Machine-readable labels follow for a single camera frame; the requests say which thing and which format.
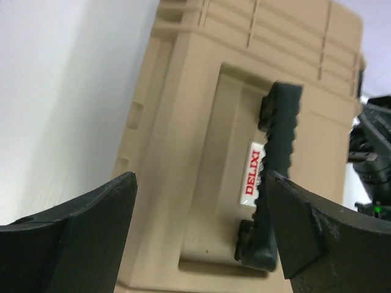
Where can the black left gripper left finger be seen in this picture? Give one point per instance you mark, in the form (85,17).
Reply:
(76,246)

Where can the tan plastic tool box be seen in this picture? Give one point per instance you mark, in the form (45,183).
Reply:
(193,119)

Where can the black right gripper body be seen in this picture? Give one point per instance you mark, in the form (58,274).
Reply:
(369,153)

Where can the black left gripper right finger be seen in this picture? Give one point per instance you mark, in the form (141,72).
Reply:
(325,247)

